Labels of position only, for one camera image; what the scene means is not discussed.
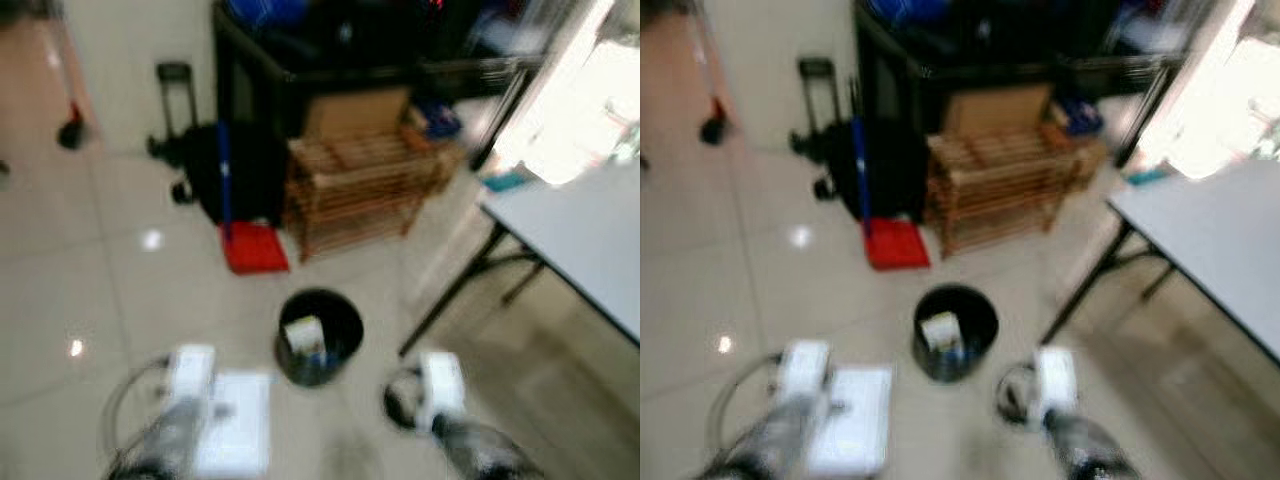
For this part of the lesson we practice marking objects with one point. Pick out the large brown cardboard box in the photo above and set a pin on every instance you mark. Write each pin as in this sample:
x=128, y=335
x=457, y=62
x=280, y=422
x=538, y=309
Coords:
x=355, y=115
x=995, y=110

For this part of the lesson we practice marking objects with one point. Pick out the black trolley bag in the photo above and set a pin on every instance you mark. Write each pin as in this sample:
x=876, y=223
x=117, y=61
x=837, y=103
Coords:
x=255, y=170
x=895, y=165

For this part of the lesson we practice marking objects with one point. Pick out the sliding glass door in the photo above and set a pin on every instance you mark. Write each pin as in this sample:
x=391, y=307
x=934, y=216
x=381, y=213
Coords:
x=590, y=90
x=1220, y=90

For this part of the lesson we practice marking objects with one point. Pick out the black electronics pile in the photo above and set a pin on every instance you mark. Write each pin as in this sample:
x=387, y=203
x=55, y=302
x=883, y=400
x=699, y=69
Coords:
x=1040, y=28
x=400, y=30

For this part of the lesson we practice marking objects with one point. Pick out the wooden slatted shoe rack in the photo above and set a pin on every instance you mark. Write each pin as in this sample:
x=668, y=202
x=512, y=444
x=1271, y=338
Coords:
x=1000, y=185
x=360, y=190

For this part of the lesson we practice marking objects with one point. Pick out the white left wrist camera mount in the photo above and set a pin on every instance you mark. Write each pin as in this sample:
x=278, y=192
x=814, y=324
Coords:
x=192, y=370
x=806, y=365

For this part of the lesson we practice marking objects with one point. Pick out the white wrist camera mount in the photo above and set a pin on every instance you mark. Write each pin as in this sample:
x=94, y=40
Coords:
x=192, y=370
x=1057, y=380
x=806, y=365
x=442, y=385

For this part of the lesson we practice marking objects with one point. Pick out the white printed carton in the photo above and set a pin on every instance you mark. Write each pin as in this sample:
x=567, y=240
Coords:
x=941, y=332
x=304, y=336

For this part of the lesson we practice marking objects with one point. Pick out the teal floor mat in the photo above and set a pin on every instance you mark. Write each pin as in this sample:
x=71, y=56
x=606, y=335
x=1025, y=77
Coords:
x=1147, y=176
x=505, y=181

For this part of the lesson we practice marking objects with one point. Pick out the black glossy table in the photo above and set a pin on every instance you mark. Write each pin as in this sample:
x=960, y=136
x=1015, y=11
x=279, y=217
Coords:
x=300, y=70
x=935, y=65

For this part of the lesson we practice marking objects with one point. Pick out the black round rubbish bin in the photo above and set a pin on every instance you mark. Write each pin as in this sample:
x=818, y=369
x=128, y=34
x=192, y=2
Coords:
x=980, y=325
x=345, y=330

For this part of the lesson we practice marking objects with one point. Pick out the red plastic dustpan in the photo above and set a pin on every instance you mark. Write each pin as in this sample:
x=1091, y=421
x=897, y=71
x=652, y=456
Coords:
x=897, y=245
x=255, y=250

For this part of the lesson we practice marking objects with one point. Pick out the blue fabric bag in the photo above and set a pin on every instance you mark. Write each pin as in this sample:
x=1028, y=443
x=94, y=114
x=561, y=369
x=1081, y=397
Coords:
x=265, y=10
x=908, y=8

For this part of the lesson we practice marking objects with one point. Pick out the blue printed box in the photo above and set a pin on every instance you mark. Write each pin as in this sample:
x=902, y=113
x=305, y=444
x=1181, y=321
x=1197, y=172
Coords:
x=437, y=118
x=1080, y=115

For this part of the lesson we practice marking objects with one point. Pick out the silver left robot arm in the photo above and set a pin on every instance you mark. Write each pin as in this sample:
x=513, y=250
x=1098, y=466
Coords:
x=165, y=440
x=775, y=440

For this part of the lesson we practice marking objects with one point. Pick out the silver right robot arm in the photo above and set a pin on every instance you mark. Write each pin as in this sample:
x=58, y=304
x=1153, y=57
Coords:
x=485, y=455
x=1090, y=455

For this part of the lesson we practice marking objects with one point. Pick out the red and black floor tool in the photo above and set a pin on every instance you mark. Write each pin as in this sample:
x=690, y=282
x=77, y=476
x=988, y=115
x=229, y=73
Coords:
x=71, y=132
x=713, y=128

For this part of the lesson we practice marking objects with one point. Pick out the white folding table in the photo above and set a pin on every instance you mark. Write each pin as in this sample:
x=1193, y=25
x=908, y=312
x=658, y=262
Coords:
x=580, y=250
x=1210, y=250

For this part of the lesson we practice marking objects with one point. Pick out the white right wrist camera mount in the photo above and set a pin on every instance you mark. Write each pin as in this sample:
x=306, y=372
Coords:
x=442, y=385
x=1057, y=380

